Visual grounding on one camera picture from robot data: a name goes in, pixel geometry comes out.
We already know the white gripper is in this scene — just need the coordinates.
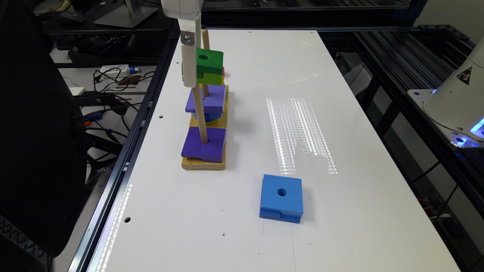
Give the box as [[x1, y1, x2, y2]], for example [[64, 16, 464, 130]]
[[161, 0, 204, 88]]

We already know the green square block with hole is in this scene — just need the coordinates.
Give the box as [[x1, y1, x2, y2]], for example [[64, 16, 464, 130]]
[[197, 48, 224, 85]]

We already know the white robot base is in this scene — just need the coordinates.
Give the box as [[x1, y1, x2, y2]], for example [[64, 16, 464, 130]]
[[407, 42, 483, 148]]

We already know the light purple square block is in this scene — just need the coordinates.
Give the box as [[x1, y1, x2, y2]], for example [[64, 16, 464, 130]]
[[185, 85, 226, 113]]

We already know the blue block under purple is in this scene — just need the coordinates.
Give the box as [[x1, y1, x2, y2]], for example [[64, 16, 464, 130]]
[[204, 113, 222, 123]]

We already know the dark purple square block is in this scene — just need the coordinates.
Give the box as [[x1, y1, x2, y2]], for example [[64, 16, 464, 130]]
[[181, 127, 226, 162]]

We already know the blue square block with hole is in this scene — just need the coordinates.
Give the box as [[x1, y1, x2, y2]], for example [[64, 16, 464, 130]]
[[259, 175, 303, 224]]

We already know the rear wooden peg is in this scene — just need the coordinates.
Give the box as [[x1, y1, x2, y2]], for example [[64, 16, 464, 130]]
[[201, 29, 210, 50]]

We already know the wooden peg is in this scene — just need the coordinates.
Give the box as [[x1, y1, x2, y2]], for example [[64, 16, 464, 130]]
[[201, 29, 210, 50], [202, 84, 209, 99], [192, 84, 208, 144]]

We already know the middle wooden peg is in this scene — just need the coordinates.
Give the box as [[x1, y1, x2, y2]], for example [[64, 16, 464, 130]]
[[202, 84, 209, 99]]

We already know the silver monitor stand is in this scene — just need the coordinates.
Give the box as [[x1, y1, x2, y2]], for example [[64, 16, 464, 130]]
[[94, 0, 158, 28]]

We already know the white power strip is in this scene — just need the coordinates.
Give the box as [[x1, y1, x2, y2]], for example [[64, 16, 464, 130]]
[[100, 64, 141, 77]]

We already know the front wooden peg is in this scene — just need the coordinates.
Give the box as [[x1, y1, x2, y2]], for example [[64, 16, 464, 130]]
[[192, 84, 208, 144]]

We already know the wooden peg board base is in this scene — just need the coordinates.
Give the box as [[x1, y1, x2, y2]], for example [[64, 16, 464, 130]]
[[181, 85, 228, 170]]

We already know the black office chair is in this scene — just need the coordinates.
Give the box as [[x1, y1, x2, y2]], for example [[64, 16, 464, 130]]
[[1, 1, 86, 271]]

